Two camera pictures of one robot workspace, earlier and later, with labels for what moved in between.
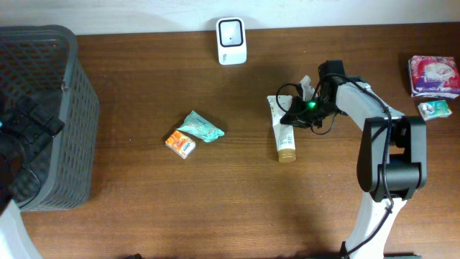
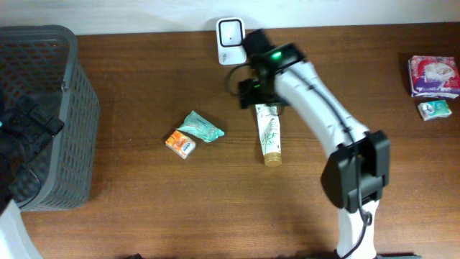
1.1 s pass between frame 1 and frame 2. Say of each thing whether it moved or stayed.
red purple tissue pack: stayed
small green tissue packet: stayed
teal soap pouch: stayed
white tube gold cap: moved
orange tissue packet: stayed
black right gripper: moved
